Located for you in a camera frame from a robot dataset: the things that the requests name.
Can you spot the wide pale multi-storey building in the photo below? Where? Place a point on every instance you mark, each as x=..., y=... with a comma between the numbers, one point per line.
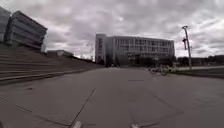
x=140, y=50

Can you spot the grey slab pavement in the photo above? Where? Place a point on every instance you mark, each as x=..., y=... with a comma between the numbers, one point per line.
x=116, y=96

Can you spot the parked bicycles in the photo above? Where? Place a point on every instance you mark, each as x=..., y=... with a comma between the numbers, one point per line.
x=161, y=69

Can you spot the low flat building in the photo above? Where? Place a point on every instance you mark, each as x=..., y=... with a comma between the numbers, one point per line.
x=60, y=53

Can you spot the robot's own part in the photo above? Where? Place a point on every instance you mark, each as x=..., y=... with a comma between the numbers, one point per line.
x=77, y=124
x=134, y=126

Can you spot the tall lamp pole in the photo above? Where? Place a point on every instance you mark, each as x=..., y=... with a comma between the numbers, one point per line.
x=188, y=50

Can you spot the wide grey stone steps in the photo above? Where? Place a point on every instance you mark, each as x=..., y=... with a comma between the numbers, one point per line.
x=26, y=65

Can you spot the dark grass strip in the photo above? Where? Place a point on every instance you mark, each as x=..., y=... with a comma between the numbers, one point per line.
x=203, y=72

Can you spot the dark overhanging glass building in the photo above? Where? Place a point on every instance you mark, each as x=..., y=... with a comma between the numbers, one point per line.
x=25, y=31

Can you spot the distant row of trees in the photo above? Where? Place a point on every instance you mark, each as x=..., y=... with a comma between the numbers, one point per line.
x=206, y=60

